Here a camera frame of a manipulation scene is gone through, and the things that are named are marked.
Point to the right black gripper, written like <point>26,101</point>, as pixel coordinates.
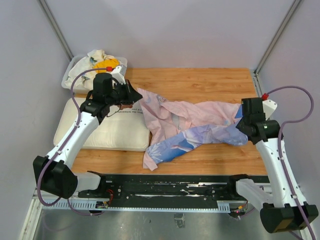
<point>239,125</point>

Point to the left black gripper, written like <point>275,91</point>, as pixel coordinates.
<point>132,95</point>

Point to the cream bear print pillow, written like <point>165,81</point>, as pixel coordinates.
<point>123,130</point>

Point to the blue pink snowflake pillowcase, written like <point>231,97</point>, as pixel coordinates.
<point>178,127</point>

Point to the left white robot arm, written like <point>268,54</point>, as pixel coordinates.
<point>53,172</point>

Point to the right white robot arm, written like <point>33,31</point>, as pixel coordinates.
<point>285,209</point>

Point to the orange cloth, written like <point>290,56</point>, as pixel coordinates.
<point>108,63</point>

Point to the cream patterned crumpled cloth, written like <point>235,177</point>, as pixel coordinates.
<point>80,64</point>

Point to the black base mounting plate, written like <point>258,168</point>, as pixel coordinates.
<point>152,191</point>

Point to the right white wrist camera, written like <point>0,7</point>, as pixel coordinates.
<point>269,107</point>

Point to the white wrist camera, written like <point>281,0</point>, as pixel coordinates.
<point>269,107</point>
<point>119,73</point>

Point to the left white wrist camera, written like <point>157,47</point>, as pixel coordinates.
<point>119,73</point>

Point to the grey slotted cable duct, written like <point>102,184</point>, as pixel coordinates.
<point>91,205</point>

